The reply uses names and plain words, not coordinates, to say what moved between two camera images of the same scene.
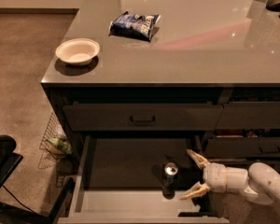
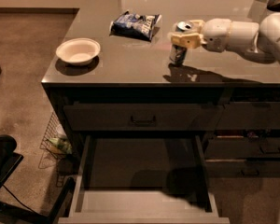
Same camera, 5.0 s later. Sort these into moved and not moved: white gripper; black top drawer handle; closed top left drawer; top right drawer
Moved: white gripper
Not moved: top right drawer; closed top left drawer; black top drawer handle
